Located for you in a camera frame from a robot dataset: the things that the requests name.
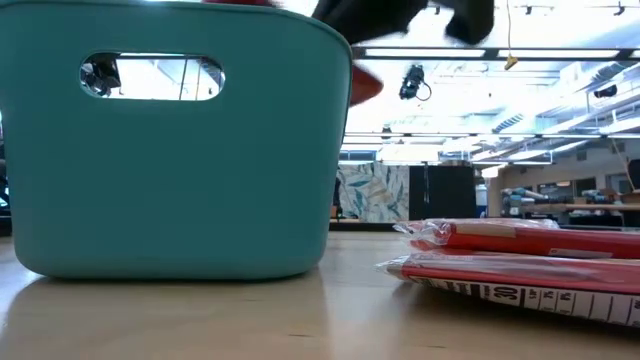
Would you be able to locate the teal plastic basket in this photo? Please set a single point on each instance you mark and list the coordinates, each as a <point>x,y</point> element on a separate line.
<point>175,175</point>

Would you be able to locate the red popcorn bag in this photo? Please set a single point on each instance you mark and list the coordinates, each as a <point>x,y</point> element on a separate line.
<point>500,275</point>
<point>525,242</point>

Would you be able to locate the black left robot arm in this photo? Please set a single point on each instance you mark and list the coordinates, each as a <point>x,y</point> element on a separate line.
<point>102,75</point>

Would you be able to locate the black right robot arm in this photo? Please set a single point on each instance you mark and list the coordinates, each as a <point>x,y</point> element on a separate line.
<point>470,20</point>

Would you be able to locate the blue-grey background robot arm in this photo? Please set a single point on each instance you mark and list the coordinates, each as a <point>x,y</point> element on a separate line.
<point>520,194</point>
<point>595,195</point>

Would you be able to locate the long ceiling light track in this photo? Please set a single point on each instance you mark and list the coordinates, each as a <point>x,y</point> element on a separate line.
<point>500,135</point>

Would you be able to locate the black room partition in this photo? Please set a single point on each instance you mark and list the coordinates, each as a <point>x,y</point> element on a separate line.
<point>442,192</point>

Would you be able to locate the black ceiling-mounted device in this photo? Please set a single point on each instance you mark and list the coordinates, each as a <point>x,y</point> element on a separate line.
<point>606,91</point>

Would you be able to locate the black overhead camera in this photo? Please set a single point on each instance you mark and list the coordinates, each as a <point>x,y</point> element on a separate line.
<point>412,82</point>

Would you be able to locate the black overhead frame bar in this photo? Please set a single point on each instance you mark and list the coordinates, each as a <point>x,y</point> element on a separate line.
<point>495,53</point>

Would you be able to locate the leaf-patterned wall panel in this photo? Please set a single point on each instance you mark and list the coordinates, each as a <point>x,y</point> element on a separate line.
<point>372,192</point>

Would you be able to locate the black table edge rail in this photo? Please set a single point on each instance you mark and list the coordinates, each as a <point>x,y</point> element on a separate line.
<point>365,226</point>

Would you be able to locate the wooden workbench with metal frame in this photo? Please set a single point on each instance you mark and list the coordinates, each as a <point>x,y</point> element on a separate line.
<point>590,206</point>

